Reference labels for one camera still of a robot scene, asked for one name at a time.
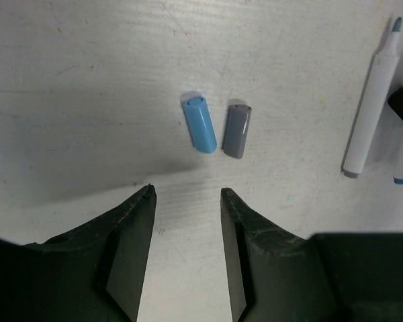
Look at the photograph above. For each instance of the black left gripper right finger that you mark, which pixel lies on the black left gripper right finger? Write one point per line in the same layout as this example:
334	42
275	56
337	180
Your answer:
274	275

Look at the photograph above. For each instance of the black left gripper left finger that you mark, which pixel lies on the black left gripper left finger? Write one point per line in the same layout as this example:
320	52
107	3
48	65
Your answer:
94	272

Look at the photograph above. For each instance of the grey white marker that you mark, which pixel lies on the grey white marker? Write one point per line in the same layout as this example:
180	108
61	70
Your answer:
374	96

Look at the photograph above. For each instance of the light blue pen cap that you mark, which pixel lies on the light blue pen cap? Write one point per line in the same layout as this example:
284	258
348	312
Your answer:
199	122

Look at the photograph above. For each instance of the grey pen cap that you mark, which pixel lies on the grey pen cap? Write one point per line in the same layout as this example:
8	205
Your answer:
236	128

